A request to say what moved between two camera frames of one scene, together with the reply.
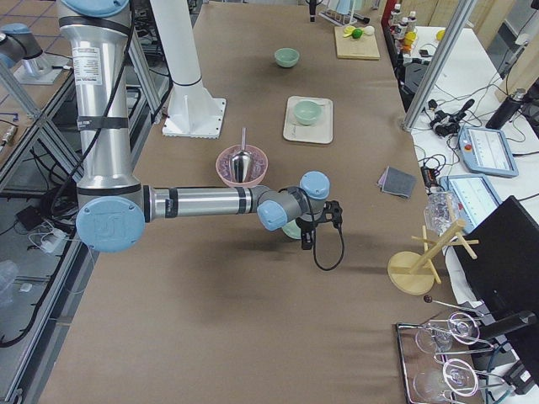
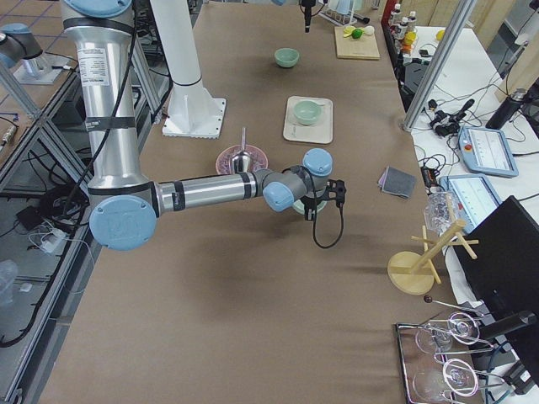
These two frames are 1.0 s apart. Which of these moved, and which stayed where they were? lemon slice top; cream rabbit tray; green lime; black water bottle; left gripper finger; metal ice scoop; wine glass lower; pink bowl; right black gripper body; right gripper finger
Moved: right black gripper body; right gripper finger; left gripper finger
Stayed: lemon slice top; wine glass lower; pink bowl; cream rabbit tray; metal ice scoop; black water bottle; green lime
